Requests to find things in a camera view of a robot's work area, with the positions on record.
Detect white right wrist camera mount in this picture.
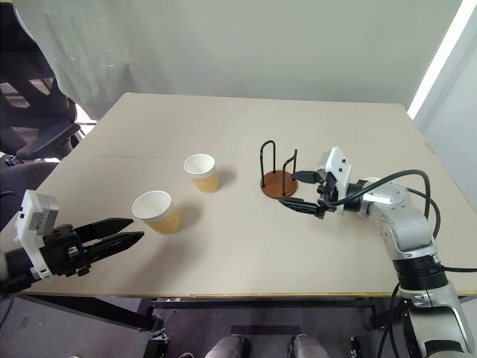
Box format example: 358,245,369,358
316,146,353,216

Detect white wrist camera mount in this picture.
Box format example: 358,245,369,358
316,146,353,216
14,189,60,286

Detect black metal table frame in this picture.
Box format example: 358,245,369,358
0,292,477,333

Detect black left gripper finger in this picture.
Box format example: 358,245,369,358
83,230,145,264
76,218,134,245

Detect wire cup rack wooden base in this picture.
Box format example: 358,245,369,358
259,139,300,200

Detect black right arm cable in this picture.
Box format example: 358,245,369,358
322,169,443,242

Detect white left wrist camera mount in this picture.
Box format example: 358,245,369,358
14,189,60,286

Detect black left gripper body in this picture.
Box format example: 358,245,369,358
39,223,93,279

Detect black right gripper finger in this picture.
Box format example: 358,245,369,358
291,170,321,185
279,198,321,218

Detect person in white shirt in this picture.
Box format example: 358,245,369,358
16,0,132,117

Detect black office chair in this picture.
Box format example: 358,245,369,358
0,0,83,166

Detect black robot body cable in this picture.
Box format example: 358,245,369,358
376,265,477,358

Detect grey rounded robot knee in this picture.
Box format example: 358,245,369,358
203,333,251,358
287,333,331,358

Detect yellow ribbed paper cup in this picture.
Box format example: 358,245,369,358
183,153,221,195
131,190,181,236

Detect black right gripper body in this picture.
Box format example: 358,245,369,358
315,169,339,222

